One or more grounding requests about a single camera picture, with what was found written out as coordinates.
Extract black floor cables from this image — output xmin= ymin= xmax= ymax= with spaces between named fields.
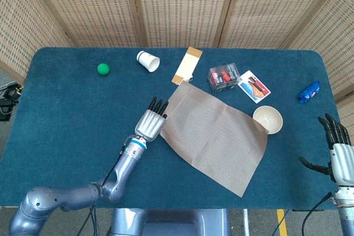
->
xmin=0 ymin=81 xmax=24 ymax=122

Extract printed picture card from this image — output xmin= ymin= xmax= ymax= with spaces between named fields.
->
xmin=237 ymin=70 xmax=272 ymax=104

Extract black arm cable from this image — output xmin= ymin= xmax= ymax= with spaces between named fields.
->
xmin=76 ymin=147 xmax=125 ymax=236
xmin=301 ymin=191 xmax=335 ymax=236

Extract blue table cloth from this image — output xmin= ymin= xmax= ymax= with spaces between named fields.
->
xmin=0 ymin=47 xmax=354 ymax=211

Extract metal table leg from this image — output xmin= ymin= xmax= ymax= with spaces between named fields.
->
xmin=242 ymin=208 xmax=251 ymax=236

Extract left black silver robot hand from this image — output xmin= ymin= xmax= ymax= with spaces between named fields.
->
xmin=134 ymin=97 xmax=169 ymax=141

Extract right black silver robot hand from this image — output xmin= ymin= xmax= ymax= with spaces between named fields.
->
xmin=298 ymin=113 xmax=354 ymax=184

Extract brown woven placemat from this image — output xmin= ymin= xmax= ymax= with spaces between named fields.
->
xmin=159 ymin=83 xmax=269 ymax=198

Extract white paper cup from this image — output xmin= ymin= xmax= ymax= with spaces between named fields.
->
xmin=136 ymin=50 xmax=161 ymax=73

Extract blue hanging cable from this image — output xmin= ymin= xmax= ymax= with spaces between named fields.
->
xmin=91 ymin=208 xmax=97 ymax=236

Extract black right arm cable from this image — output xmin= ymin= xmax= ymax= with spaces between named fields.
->
xmin=301 ymin=191 xmax=335 ymax=236

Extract woven wooden folding screen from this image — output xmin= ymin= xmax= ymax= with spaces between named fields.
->
xmin=0 ymin=0 xmax=354 ymax=148

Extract blue snack packet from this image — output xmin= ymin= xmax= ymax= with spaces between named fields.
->
xmin=298 ymin=80 xmax=321 ymax=105

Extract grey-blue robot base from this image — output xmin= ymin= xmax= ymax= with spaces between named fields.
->
xmin=106 ymin=208 xmax=232 ymax=236

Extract white brown paper bookmark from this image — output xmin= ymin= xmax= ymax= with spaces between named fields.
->
xmin=171 ymin=47 xmax=204 ymax=85

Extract clear box with red toys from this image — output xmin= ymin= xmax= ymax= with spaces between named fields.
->
xmin=207 ymin=62 xmax=241 ymax=94

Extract green ball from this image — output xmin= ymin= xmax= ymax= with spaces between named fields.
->
xmin=97 ymin=63 xmax=110 ymax=76

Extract beige bowl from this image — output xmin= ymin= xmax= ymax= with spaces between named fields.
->
xmin=252 ymin=105 xmax=284 ymax=135

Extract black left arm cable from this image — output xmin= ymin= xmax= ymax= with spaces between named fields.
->
xmin=76 ymin=147 xmax=125 ymax=236

